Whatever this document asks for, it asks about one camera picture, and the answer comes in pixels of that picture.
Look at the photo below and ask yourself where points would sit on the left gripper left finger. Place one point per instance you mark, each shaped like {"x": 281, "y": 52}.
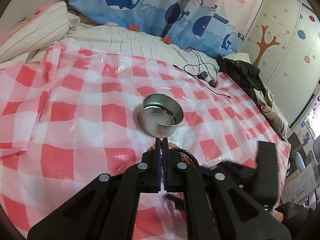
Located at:
{"x": 106, "y": 208}

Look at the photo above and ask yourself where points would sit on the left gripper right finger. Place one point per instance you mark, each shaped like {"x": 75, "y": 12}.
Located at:
{"x": 215, "y": 207}

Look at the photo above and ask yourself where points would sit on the person right hand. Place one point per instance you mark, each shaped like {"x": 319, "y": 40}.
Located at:
{"x": 293, "y": 216}

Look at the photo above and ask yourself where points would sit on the white patterned cloth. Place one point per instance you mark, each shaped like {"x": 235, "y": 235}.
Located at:
{"x": 271, "y": 112}

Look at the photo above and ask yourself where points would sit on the red white checkered plastic sheet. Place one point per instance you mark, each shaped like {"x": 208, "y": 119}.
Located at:
{"x": 72, "y": 115}

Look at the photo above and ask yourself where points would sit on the black jacket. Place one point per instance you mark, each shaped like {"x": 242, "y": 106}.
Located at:
{"x": 245, "y": 75}

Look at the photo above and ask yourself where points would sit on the round silver metal tin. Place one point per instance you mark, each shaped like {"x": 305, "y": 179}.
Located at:
{"x": 160, "y": 115}

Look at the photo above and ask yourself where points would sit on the white wardrobe with tree decal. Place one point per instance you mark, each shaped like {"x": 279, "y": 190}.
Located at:
{"x": 283, "y": 43}

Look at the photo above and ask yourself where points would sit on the blue whale pattern pillow right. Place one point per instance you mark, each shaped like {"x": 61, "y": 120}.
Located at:
{"x": 214, "y": 27}

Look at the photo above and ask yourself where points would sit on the blue whale pattern pillow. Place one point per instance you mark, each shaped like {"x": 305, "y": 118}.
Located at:
{"x": 214, "y": 27}
{"x": 154, "y": 17}

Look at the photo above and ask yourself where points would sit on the white striped quilt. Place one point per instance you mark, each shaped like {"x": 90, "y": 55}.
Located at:
{"x": 28, "y": 40}

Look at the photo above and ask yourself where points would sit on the blue whale pattern pillow left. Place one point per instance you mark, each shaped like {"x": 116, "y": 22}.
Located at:
{"x": 154, "y": 17}

